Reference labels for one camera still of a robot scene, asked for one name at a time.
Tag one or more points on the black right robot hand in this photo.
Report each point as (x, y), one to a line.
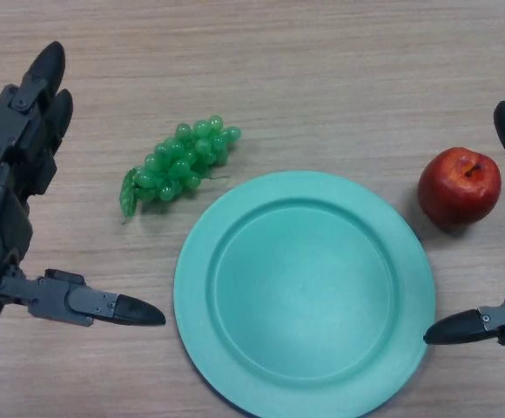
(474, 324)

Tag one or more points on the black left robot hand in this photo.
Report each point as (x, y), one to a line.
(0, 209)

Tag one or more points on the red apple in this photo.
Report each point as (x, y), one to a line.
(457, 191)

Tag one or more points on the green round plate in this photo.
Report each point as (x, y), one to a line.
(305, 296)

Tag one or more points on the green grape bunch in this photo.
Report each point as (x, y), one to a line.
(178, 165)

